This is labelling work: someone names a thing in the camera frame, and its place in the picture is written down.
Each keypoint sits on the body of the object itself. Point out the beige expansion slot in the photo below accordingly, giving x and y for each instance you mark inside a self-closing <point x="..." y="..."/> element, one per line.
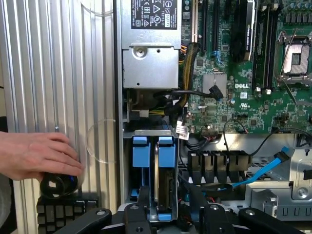
<point x="195" y="22"/>

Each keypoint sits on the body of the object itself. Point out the white label tag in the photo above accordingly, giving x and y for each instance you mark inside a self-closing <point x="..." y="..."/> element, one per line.
<point x="182" y="131"/>

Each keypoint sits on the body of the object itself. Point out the blue disk caddy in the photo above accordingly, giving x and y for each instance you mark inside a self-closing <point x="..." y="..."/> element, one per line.
<point x="141" y="156"/>

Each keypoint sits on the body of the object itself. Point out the black Nvidia graphics card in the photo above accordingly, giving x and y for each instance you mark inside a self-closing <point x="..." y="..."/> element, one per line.
<point x="241" y="36"/>

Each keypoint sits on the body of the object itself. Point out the black RAM slot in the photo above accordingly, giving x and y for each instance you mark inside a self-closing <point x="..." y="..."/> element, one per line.
<point x="258" y="48"/>
<point x="271" y="48"/>

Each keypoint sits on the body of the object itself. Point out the black plastic card guide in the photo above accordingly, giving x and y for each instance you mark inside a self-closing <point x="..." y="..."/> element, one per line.
<point x="219" y="161"/>

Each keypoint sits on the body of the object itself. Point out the metal disk bay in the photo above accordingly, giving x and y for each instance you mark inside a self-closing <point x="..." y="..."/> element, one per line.
<point x="151" y="132"/>

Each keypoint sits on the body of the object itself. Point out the open Dell PC case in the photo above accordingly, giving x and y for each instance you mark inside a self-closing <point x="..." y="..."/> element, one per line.
<point x="243" y="143"/>

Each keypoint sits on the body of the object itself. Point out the grey power supply unit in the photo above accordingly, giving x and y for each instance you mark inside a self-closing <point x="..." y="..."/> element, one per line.
<point x="151" y="68"/>

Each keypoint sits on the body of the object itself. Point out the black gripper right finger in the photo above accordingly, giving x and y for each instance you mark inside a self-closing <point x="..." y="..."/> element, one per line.
<point x="214" y="219"/>

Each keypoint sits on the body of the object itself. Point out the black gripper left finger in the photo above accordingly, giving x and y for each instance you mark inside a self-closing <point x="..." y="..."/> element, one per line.
<point x="139" y="219"/>

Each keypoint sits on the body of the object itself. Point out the CPU socket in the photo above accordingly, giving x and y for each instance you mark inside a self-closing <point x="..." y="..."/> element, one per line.
<point x="296" y="61"/>

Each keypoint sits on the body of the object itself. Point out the black expansion slot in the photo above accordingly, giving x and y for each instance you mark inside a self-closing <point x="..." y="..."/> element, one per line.
<point x="215" y="26"/>
<point x="204" y="24"/>

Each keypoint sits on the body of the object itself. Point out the green Dell motherboard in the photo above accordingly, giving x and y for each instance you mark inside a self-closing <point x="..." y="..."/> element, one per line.
<point x="268" y="107"/>

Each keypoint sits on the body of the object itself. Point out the black keyboard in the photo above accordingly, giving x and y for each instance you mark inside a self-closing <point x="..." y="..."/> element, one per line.
<point x="61" y="214"/>

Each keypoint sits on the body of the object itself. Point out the person's left hand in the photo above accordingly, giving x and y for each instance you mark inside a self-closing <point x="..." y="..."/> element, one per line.
<point x="36" y="156"/>

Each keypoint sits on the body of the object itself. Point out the silver chipset heatsink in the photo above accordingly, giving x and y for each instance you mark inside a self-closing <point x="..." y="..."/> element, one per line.
<point x="208" y="81"/>

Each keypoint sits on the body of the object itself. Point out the metal drive cage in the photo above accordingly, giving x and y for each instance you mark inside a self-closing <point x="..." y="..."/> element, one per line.
<point x="299" y="170"/>

